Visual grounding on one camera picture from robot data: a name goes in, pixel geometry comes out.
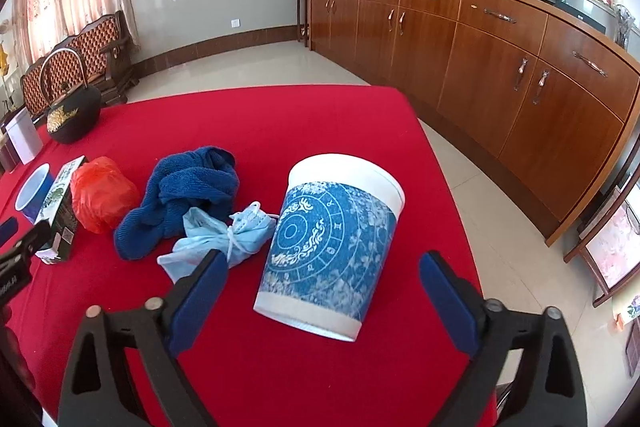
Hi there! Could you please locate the wooden sideboard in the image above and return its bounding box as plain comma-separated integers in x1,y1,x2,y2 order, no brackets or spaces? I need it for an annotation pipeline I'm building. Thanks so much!
307,0,640,248

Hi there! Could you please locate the blue towel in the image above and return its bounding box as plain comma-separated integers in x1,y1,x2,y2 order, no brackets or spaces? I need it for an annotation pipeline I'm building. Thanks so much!
114,147,240,262

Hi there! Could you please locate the floral cream bin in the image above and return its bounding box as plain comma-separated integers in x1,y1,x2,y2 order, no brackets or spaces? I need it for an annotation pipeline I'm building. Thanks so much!
612,292,640,333

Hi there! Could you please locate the person's left forearm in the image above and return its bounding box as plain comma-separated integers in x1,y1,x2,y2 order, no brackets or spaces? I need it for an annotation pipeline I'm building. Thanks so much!
0,307,36,390

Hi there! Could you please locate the small dark side table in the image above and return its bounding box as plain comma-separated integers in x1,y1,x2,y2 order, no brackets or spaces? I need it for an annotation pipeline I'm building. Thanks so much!
296,0,312,50

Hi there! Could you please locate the red tablecloth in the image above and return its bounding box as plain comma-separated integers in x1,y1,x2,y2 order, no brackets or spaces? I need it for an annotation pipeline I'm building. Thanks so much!
0,84,498,427

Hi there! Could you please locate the carved wooden stand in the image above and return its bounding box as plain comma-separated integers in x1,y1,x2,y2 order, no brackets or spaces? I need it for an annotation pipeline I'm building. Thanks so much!
565,167,640,308

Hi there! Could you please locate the white tin box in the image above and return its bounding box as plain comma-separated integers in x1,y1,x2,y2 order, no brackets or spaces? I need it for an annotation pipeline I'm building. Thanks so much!
4,109,44,165

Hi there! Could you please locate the dark bathroom scale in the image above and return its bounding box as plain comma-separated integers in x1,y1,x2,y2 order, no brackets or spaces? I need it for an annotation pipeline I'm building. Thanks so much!
625,322,640,378

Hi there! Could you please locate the green and white carton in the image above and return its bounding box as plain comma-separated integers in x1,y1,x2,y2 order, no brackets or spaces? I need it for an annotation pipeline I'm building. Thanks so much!
34,155,90,264

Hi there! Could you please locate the black set-top box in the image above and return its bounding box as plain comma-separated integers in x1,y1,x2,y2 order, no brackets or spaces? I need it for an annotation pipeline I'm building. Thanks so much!
555,0,616,35

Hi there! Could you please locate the wooden lattice-back bench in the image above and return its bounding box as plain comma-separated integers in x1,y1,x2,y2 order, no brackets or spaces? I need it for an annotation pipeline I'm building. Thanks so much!
20,11,141,118

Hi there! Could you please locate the glass vase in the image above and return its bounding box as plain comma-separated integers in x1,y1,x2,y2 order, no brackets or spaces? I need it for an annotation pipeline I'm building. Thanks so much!
614,4,637,48

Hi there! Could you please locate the pink floral bag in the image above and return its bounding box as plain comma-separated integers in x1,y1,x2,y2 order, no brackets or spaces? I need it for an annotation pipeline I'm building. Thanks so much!
585,202,640,290

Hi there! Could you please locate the light blue face mask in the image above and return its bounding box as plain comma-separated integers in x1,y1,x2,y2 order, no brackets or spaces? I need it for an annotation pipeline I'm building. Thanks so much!
157,202,278,283

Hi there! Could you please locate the black iron teapot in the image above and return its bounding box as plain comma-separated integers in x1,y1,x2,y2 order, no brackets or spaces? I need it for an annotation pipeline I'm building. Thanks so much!
39,48,102,144

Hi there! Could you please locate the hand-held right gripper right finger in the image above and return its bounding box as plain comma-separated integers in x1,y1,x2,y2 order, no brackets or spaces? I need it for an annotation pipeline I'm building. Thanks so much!
419,251,588,427

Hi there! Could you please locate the dark brown canister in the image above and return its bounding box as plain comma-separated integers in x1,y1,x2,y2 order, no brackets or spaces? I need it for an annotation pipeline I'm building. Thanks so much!
0,134,18,172

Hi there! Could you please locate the blue patterned paper cup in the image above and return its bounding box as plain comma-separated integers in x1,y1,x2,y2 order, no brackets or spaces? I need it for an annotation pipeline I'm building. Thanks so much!
253,153,405,342

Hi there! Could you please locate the red plastic bag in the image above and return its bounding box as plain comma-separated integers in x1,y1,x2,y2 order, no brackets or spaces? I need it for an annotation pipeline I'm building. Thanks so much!
70,156,142,234

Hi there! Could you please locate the small blue cup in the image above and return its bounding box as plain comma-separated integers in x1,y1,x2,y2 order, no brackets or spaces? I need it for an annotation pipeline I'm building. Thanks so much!
14,163,55,224

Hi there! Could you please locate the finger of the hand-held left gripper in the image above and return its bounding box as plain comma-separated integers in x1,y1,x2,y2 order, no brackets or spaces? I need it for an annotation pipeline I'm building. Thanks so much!
0,221,53,280
0,217,20,245

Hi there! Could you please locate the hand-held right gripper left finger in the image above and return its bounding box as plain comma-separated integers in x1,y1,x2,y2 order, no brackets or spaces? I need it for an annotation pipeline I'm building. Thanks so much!
56,249,229,427

